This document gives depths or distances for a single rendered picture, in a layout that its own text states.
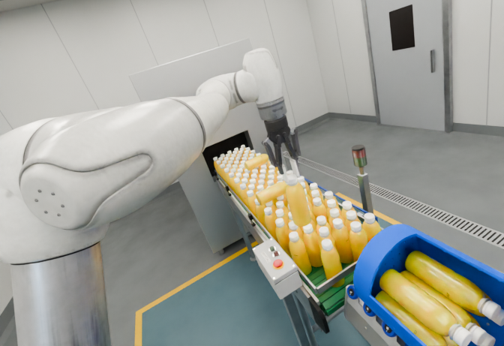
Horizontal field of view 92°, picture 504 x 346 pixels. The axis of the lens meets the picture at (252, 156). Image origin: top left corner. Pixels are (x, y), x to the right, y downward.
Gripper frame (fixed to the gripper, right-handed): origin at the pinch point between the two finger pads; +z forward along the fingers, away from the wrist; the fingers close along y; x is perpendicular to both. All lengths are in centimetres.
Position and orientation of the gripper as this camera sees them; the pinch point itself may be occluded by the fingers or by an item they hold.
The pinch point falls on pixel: (289, 170)
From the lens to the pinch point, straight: 88.2
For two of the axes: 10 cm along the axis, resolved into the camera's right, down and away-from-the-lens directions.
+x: -3.7, -2.3, 9.0
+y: 8.8, -4.0, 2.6
